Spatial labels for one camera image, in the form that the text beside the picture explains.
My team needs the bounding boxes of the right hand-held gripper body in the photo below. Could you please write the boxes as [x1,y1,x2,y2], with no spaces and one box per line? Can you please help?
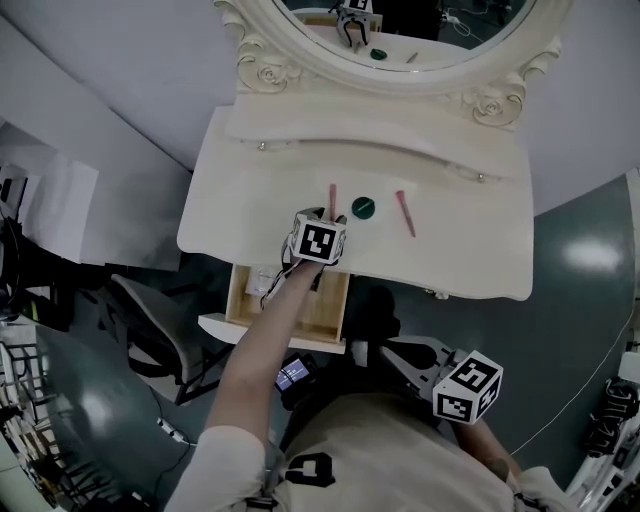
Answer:
[431,348,505,427]

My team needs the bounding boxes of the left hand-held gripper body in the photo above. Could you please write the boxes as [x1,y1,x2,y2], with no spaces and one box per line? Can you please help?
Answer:
[279,210,350,275]

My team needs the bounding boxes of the dark green round compact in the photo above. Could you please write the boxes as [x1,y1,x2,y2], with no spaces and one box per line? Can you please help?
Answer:
[350,196,377,221]

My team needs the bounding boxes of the large wooden drawer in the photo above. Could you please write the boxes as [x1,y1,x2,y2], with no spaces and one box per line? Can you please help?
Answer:
[198,263,351,356]

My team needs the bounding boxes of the white paper packet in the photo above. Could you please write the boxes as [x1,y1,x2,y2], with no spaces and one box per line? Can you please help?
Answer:
[244,267,276,296]

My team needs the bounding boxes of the person's left forearm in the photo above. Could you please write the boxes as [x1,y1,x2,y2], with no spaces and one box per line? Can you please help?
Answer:
[204,259,326,441]

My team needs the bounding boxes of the person's right forearm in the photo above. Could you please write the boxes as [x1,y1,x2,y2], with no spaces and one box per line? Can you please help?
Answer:
[452,419,524,481]

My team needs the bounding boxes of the white ornate dressing table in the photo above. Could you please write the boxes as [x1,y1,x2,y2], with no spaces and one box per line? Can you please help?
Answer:
[177,92,534,301]

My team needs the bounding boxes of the small white drawer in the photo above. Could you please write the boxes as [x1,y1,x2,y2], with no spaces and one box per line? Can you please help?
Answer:
[227,134,301,151]
[439,162,516,184]

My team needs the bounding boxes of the person's black trousers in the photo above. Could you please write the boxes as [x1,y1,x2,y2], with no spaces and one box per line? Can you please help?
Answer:
[344,287,401,396]

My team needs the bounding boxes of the person's white shirt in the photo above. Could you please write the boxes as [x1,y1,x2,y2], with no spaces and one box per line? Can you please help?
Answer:
[169,392,571,512]

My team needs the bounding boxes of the small black screen device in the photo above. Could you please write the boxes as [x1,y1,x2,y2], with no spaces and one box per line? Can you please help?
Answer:
[273,352,319,409]

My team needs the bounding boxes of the black white striped cushion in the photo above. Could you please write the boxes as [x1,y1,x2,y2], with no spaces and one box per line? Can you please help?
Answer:
[582,379,639,459]

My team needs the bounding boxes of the grey office chair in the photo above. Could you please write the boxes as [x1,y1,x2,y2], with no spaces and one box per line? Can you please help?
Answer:
[97,273,236,406]

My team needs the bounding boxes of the white power strip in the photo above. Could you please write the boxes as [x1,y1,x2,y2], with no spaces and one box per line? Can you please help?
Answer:
[157,417,189,444]

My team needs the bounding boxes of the white cabinet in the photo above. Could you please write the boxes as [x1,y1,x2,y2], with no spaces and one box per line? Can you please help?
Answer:
[22,149,101,266]

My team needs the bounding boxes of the white bookshelf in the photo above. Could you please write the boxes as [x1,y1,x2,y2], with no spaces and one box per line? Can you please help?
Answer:
[0,117,61,236]

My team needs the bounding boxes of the black metal rack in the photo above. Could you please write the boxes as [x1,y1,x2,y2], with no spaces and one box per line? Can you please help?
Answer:
[0,324,96,501]

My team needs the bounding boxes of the long white cable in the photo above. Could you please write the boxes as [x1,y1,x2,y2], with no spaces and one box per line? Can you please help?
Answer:
[509,314,631,456]

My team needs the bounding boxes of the oval mirror, white frame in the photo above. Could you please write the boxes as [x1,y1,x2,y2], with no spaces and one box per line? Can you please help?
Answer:
[214,0,564,134]

